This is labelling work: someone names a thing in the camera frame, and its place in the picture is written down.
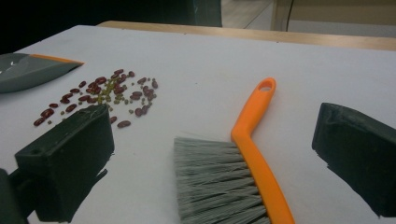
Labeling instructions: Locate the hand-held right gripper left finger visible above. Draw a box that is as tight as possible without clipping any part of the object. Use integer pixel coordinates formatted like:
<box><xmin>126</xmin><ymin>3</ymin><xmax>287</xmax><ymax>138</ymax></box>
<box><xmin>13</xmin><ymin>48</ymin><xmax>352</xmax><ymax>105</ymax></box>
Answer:
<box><xmin>14</xmin><ymin>104</ymin><xmax>115</xmax><ymax>223</ymax></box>

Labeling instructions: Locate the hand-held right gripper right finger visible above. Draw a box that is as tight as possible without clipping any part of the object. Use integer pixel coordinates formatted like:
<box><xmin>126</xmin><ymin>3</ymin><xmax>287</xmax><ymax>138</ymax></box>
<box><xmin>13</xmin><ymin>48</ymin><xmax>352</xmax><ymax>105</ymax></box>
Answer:
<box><xmin>312</xmin><ymin>102</ymin><xmax>396</xmax><ymax>217</ymax></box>

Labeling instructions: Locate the pile of red kidney beans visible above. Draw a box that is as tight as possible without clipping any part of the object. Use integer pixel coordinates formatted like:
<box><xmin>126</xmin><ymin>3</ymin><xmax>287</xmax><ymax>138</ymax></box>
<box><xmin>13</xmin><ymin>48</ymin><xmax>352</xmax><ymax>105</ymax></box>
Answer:
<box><xmin>33</xmin><ymin>68</ymin><xmax>159</xmax><ymax>129</ymax></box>

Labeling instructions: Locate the grey dustpan with orange edge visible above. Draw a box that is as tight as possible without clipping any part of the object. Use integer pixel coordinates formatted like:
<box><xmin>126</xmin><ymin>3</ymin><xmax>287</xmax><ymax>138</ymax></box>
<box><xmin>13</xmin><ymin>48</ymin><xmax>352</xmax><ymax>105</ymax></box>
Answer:
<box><xmin>0</xmin><ymin>52</ymin><xmax>86</xmax><ymax>94</ymax></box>

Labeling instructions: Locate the orange brush with grey bristles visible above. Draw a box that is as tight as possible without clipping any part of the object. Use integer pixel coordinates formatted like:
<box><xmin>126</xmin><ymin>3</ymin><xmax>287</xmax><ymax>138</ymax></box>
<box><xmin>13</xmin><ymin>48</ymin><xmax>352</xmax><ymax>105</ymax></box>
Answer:
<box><xmin>173</xmin><ymin>77</ymin><xmax>296</xmax><ymax>224</ymax></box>

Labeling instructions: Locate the white table mat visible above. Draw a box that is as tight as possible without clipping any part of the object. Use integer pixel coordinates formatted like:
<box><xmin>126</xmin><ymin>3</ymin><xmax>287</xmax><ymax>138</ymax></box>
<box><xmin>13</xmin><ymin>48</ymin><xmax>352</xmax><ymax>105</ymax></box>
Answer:
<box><xmin>0</xmin><ymin>24</ymin><xmax>396</xmax><ymax>224</ymax></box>

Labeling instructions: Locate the dark cabinet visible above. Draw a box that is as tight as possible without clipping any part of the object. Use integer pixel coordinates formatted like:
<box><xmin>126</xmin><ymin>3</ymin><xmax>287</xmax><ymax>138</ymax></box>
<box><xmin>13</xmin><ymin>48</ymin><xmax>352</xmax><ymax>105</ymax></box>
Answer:
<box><xmin>186</xmin><ymin>0</ymin><xmax>222</xmax><ymax>28</ymax></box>

